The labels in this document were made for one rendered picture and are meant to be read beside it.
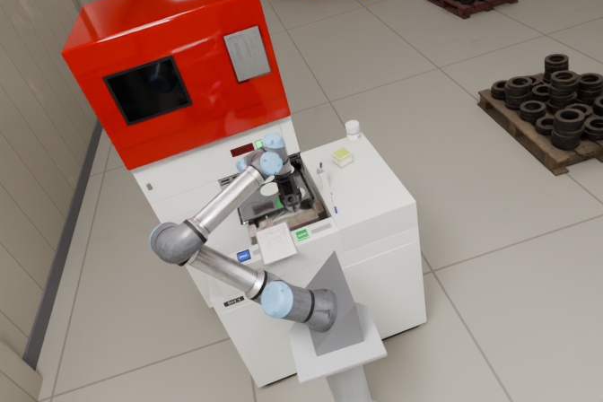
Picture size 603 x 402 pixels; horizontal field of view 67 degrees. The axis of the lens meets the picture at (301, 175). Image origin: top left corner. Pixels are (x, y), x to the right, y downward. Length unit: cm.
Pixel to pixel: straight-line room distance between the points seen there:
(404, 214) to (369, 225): 16
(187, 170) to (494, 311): 182
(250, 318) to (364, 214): 70
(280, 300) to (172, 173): 104
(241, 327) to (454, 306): 125
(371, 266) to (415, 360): 70
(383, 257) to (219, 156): 94
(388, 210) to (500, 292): 114
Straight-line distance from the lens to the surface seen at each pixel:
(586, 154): 370
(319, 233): 193
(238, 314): 213
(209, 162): 233
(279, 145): 164
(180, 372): 296
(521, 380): 264
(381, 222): 199
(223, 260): 161
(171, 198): 244
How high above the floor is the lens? 231
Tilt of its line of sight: 37 degrees down
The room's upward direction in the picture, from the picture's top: 16 degrees counter-clockwise
